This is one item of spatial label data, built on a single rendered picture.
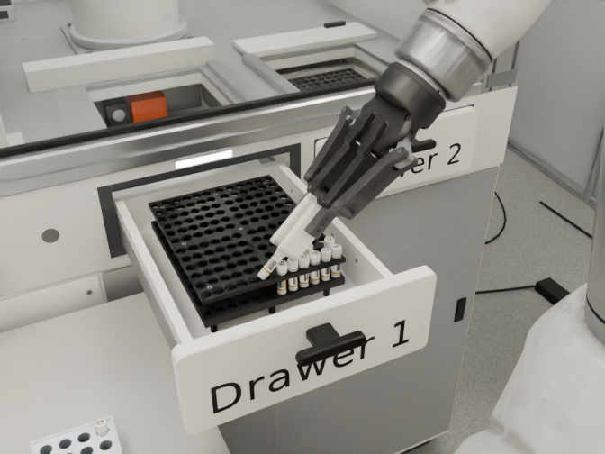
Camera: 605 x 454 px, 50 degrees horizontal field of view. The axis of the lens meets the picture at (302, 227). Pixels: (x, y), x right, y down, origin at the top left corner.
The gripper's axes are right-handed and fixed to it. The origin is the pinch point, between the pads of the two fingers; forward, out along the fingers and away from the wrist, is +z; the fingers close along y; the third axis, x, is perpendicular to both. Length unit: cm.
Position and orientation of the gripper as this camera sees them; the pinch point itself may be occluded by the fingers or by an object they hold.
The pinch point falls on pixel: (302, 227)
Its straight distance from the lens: 72.5
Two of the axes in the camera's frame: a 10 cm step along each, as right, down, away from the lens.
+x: -6.5, -4.1, -6.4
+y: -4.3, -4.9, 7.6
